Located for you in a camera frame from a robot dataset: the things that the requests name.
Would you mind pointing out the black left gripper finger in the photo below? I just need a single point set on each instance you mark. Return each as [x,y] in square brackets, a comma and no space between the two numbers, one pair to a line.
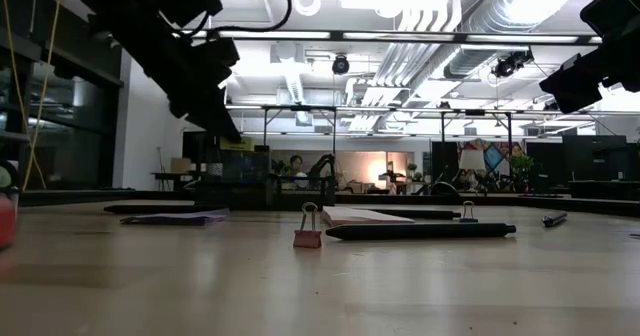
[210,118]

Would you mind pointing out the purple sticky note pad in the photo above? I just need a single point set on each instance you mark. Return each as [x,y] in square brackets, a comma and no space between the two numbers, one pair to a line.
[175,219]

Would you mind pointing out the black scale-logo pen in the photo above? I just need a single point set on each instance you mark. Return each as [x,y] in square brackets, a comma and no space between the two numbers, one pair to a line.
[554,220]
[420,232]
[150,209]
[430,214]

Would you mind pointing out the pink binder clip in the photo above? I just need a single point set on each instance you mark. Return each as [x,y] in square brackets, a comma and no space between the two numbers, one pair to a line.
[307,239]

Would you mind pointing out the pink sticky note pad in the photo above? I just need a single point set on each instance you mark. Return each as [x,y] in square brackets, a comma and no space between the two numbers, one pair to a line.
[360,217]

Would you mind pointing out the blue binder clip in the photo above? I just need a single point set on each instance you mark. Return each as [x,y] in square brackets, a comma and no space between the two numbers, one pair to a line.
[468,220]

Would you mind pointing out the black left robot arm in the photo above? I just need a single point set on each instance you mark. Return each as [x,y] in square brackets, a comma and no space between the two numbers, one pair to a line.
[125,11]

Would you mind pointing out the black mesh desk organizer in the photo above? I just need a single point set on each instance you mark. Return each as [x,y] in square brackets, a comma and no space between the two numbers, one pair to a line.
[235,198]

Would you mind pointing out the yellow sign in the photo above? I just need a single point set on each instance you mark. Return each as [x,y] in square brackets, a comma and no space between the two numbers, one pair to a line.
[237,144]

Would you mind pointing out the cardboard box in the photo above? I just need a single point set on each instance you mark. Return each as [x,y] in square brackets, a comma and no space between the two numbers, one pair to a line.
[180,165]

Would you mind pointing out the person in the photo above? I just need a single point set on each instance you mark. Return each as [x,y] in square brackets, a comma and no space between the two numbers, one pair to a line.
[296,163]

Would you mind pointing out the potted green plant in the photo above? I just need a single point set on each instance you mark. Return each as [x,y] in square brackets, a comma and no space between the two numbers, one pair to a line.
[521,166]

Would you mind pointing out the white lampshade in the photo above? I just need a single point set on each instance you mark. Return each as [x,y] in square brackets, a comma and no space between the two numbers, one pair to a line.
[472,160]

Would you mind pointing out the red desk lamp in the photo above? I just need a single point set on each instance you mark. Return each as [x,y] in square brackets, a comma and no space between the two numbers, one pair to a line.
[6,226]

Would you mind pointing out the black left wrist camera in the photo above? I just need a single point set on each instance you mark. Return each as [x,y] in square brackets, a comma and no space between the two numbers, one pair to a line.
[215,61]

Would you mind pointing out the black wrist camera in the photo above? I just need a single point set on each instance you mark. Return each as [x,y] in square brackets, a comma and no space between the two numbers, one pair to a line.
[570,88]
[215,61]

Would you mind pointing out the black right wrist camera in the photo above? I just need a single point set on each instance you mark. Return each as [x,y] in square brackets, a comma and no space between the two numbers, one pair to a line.
[570,88]

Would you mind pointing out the black metal stand frame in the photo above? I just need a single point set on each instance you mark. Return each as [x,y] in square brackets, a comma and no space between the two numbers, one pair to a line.
[475,112]
[300,108]

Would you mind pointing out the black ceiling camera rig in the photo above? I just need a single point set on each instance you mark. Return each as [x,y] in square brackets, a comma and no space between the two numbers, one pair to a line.
[507,66]

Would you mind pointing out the silver air duct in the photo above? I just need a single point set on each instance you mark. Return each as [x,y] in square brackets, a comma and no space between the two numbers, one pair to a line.
[500,16]

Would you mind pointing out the round black hanging camera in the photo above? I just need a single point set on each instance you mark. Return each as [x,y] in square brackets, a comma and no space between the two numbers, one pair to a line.
[340,65]

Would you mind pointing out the black overhead frame bar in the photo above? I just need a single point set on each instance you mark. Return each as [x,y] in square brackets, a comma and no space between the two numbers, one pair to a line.
[336,35]

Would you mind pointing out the colourful wall art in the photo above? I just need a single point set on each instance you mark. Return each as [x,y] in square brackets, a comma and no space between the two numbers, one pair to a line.
[497,157]

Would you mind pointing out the black table frame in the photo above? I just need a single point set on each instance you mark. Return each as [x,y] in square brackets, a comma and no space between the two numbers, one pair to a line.
[375,199]

